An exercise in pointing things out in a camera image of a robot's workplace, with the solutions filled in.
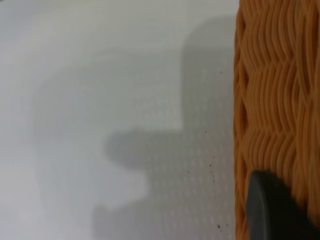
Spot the light brown wicker basket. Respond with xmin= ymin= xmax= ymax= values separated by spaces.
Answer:
xmin=232 ymin=0 xmax=320 ymax=240

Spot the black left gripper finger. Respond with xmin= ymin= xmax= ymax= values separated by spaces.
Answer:
xmin=245 ymin=169 xmax=320 ymax=240

